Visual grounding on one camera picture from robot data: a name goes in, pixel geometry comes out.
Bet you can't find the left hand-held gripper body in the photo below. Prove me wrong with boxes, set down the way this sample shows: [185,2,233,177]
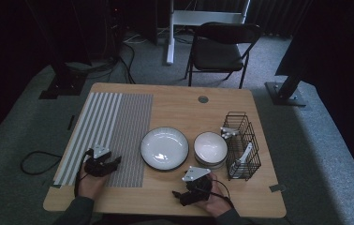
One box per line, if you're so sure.
[83,144,114,178]

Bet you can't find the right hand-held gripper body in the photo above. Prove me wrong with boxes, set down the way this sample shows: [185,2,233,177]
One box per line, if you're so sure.
[182,166,213,203]

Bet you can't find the black wire basket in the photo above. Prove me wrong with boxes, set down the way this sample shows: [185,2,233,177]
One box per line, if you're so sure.
[221,111,262,182]

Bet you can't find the person's left hand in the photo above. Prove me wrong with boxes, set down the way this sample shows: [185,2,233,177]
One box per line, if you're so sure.
[77,162,109,200]

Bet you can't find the person's right hand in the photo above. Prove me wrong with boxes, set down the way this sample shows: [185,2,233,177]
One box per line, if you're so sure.
[197,172,233,218]

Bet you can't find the stack of white spoons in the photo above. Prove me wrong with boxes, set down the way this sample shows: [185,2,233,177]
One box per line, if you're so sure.
[229,142,254,180]

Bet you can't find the grey striped placemat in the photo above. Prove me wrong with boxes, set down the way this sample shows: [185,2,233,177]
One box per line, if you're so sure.
[53,92,155,188]

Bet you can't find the black stand base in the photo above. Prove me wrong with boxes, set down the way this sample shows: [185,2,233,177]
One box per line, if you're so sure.
[38,62,88,100]

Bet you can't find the black stand with bolted base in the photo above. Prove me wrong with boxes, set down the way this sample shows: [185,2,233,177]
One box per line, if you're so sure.
[264,73,308,108]

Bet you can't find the dark computer tower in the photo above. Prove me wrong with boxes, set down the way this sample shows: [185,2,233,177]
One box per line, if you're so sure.
[103,0,126,60]

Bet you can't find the black folding chair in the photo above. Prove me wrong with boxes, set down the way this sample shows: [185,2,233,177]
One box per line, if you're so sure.
[184,22,262,89]

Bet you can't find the dark pleated curtain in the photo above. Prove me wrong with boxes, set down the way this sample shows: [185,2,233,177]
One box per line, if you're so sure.
[193,0,310,39]

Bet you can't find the black cloth panel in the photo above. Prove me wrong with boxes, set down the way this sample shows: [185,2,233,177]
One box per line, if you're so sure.
[274,0,354,195]

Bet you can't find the right hand-held gripper cable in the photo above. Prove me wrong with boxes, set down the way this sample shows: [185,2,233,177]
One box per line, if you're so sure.
[209,179,236,209]

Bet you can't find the hand-held gripper cable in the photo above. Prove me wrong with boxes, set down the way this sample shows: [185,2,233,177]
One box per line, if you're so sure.
[73,149,94,199]
[209,179,236,209]

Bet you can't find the left hand-held gripper cable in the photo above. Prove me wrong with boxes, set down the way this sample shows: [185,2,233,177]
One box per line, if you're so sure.
[73,149,94,199]

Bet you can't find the black looped floor cable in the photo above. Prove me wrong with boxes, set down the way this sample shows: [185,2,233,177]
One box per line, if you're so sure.
[20,150,64,175]

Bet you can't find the black floor cable bundle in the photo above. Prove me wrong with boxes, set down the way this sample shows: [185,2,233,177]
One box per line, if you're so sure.
[66,29,137,85]

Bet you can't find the white desk frame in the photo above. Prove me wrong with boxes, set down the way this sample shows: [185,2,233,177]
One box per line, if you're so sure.
[166,0,251,66]

